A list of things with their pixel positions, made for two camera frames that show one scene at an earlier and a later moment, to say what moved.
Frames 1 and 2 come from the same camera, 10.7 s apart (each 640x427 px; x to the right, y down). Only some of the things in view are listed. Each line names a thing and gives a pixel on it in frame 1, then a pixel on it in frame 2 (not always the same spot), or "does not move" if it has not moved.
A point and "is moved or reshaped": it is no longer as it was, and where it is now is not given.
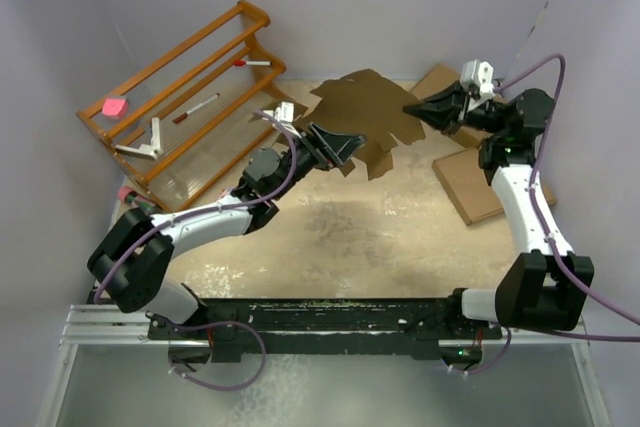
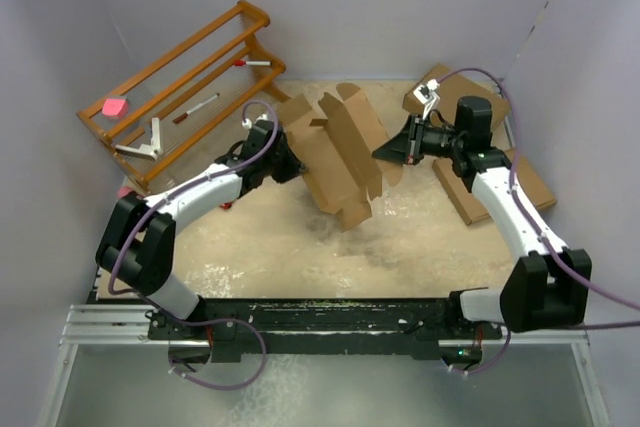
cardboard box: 364,104 is moved or reshaped
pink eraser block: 115,108 does not move
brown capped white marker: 182,116 does not move
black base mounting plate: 406,327 does not move
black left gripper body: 307,157 to 281,166
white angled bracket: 147,152 does not move
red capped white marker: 241,63 does not move
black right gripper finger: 445,108 to 397,149
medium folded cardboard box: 464,178 does not move
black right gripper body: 488,117 to 425,140
